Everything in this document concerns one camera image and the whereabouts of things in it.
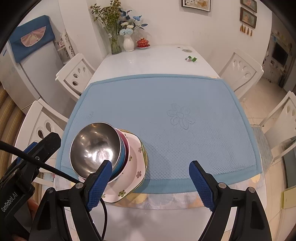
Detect white chair far right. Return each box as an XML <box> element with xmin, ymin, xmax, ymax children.
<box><xmin>219</xmin><ymin>49</ymin><xmax>264</xmax><ymax>102</ymax></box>

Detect small framed picture upper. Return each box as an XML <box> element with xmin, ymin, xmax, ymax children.
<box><xmin>240</xmin><ymin>0</ymin><xmax>257</xmax><ymax>13</ymax></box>

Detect blue steel bowl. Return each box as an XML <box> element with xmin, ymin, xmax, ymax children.
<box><xmin>109</xmin><ymin>143</ymin><xmax>126</xmax><ymax>182</ymax></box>

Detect small framed picture lower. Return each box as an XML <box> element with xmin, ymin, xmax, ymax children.
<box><xmin>240</xmin><ymin>7</ymin><xmax>257</xmax><ymax>29</ymax></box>

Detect white vase with blue flowers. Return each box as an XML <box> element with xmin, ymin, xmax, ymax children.
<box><xmin>118</xmin><ymin>9</ymin><xmax>148</xmax><ymax>52</ymax></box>

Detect pink polka dot bowl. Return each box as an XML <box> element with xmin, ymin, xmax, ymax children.
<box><xmin>70</xmin><ymin>122</ymin><xmax>122</xmax><ymax>179</ymax></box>

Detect red steel bowl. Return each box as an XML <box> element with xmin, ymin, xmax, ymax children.
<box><xmin>108</xmin><ymin>128</ymin><xmax>130</xmax><ymax>183</ymax></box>

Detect large floral square plate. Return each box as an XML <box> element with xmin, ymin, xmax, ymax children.
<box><xmin>123</xmin><ymin>130</ymin><xmax>148</xmax><ymax>196</ymax></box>

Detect white refrigerator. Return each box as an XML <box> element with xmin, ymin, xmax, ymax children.
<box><xmin>1</xmin><ymin>41</ymin><xmax>71</xmax><ymax>115</ymax></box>

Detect blue fridge cover cloth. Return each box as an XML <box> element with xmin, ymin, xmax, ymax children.
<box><xmin>9</xmin><ymin>15</ymin><xmax>55</xmax><ymax>63</ymax></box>

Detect blue quilted table mat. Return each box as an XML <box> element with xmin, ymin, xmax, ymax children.
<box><xmin>56</xmin><ymin>74</ymin><xmax>262</xmax><ymax>194</ymax></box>

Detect small framed picture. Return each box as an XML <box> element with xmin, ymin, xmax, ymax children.
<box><xmin>240</xmin><ymin>7</ymin><xmax>257</xmax><ymax>29</ymax></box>
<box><xmin>240</xmin><ymin>0</ymin><xmax>257</xmax><ymax>13</ymax></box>

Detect white chair far left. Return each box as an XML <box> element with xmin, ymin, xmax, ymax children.
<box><xmin>55</xmin><ymin>53</ymin><xmax>95</xmax><ymax>102</ymax></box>

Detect red lidded tea cup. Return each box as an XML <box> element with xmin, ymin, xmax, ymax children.
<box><xmin>137</xmin><ymin>38</ymin><xmax>150</xmax><ymax>49</ymax></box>

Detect black cable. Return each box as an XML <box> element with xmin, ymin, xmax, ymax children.
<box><xmin>0</xmin><ymin>140</ymin><xmax>108</xmax><ymax>241</ymax></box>

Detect white chair near right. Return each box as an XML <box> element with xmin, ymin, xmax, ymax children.
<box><xmin>251</xmin><ymin>91</ymin><xmax>295</xmax><ymax>173</ymax></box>

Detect small floral square plate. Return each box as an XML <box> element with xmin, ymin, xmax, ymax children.
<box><xmin>102</xmin><ymin>130</ymin><xmax>148</xmax><ymax>203</ymax></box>

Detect green white candy wrapper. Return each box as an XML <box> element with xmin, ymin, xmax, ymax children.
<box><xmin>185</xmin><ymin>56</ymin><xmax>197</xmax><ymax>62</ymax></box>

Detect green glass vase with stems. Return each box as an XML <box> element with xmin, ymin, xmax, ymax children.
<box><xmin>90</xmin><ymin>1</ymin><xmax>122</xmax><ymax>55</ymax></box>

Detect large framed flower picture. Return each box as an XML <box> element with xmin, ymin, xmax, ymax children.
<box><xmin>182</xmin><ymin>0</ymin><xmax>211</xmax><ymax>13</ymax></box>

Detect orange hanging wall ornaments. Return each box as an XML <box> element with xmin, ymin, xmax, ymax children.
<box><xmin>240</xmin><ymin>25</ymin><xmax>253</xmax><ymax>37</ymax></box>

